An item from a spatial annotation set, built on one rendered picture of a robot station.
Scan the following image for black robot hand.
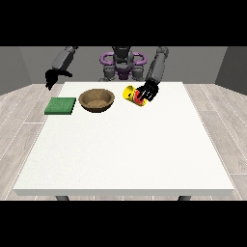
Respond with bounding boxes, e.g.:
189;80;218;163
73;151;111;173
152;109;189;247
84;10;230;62
135;79;160;103
44;68;73;92

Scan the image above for yellow cup with melon print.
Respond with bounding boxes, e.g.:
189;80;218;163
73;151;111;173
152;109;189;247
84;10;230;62
122;84;148;107

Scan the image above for green square pad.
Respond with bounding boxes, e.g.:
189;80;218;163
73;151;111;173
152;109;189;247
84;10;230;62
43;96;77;116

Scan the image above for brown wooden bowl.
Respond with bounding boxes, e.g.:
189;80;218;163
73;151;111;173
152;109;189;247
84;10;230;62
78;88;116;113

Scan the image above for grey robot trunk purple rings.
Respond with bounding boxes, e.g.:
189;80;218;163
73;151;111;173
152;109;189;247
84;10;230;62
98;46;148;83

